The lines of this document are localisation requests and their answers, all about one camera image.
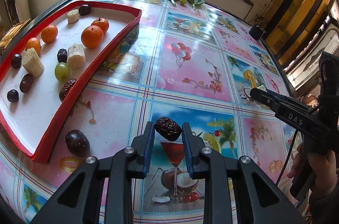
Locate red date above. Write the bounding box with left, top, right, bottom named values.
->
left=19, top=74, right=34, bottom=93
left=57, top=48, right=68, bottom=63
left=154, top=116, right=182, bottom=141
left=59, top=79, right=76, bottom=102

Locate green grape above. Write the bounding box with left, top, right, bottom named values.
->
left=55, top=63, right=71, bottom=82

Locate large orange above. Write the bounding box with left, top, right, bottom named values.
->
left=81, top=25, right=104, bottom=49

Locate small orange tangerine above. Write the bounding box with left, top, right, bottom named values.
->
left=91, top=17, right=109, bottom=34

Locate right hand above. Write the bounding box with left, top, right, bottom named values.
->
left=286, top=143, right=339, bottom=199

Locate black pen holder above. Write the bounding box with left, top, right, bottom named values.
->
left=248, top=24, right=265, bottom=41

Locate floral plastic tablecloth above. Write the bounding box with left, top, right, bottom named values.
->
left=1, top=0, right=294, bottom=223

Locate red date at tray edge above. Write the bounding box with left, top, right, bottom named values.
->
left=59, top=79, right=76, bottom=102

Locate red shallow tray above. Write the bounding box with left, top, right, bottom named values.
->
left=1, top=1, right=142, bottom=163

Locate dark grape in tray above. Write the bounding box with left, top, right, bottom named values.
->
left=7, top=89, right=19, bottom=103

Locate tangerine in tray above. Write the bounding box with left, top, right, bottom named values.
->
left=25, top=38, right=41, bottom=56
left=41, top=24, right=58, bottom=43

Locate small dark grape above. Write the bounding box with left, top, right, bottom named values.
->
left=11, top=54, right=22, bottom=69

